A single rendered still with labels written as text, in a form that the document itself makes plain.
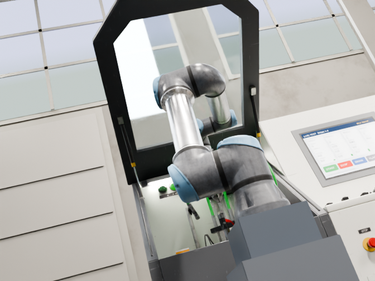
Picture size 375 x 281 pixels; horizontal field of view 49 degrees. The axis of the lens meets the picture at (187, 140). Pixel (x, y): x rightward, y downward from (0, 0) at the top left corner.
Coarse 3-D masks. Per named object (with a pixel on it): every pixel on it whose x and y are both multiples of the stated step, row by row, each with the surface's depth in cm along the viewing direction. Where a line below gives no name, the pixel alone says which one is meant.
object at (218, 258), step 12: (228, 240) 151; (192, 252) 148; (204, 252) 149; (216, 252) 149; (228, 252) 149; (168, 264) 146; (180, 264) 146; (192, 264) 147; (204, 264) 147; (216, 264) 147; (228, 264) 147; (168, 276) 145; (180, 276) 145; (192, 276) 145; (204, 276) 145; (216, 276) 145
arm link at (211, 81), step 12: (192, 72) 139; (204, 72) 139; (216, 72) 143; (204, 84) 140; (216, 84) 142; (216, 96) 149; (216, 108) 160; (228, 108) 167; (216, 120) 172; (228, 120) 173; (216, 132) 180
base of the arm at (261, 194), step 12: (252, 180) 106; (264, 180) 106; (240, 192) 106; (252, 192) 104; (264, 192) 103; (276, 192) 104; (240, 204) 105; (252, 204) 102; (264, 204) 101; (276, 204) 101; (288, 204) 104; (240, 216) 104
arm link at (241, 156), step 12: (228, 144) 111; (240, 144) 110; (252, 144) 110; (216, 156) 110; (228, 156) 109; (240, 156) 108; (252, 156) 108; (264, 156) 111; (228, 168) 108; (240, 168) 108; (252, 168) 107; (264, 168) 108; (228, 180) 109; (240, 180) 107
